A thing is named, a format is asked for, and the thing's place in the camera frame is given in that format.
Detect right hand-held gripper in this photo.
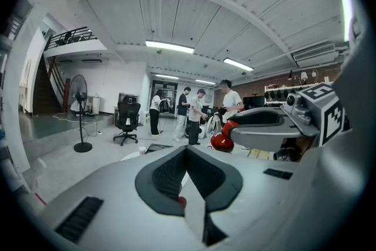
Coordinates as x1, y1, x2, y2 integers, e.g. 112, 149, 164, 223
227, 82, 352, 153

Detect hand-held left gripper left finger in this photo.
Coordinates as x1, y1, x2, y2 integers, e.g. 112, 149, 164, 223
38, 145, 204, 251

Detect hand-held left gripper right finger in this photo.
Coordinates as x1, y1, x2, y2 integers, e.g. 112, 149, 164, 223
186, 145, 300, 250

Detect red small ball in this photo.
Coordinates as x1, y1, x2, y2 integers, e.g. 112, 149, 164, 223
209, 120, 239, 154

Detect black monitor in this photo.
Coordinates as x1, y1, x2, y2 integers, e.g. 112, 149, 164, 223
243, 95, 266, 111

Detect white rounded machine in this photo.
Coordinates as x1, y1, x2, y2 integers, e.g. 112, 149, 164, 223
199, 113, 221, 140

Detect person's white floral shirt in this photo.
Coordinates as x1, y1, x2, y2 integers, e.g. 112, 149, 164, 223
290, 38, 372, 246

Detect red floor tape strip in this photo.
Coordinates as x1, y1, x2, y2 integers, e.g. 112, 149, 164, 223
34, 192, 48, 207

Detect white ceiling air conditioner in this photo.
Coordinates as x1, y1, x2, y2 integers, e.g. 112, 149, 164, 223
291, 42, 339, 69

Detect black backpack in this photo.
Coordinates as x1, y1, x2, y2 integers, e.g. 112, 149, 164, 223
159, 98, 172, 114

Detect black office chair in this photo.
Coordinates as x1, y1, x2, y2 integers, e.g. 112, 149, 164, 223
112, 95, 142, 147

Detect dark staircase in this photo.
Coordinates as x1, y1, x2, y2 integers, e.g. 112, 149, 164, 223
31, 55, 66, 116

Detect black balcony railing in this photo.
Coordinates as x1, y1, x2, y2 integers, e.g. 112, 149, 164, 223
43, 26, 98, 51

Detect white wall shelf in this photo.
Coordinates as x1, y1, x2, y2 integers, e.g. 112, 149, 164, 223
263, 82, 333, 104

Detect black pedestal fan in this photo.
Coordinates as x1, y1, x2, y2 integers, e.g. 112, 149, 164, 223
67, 74, 93, 153

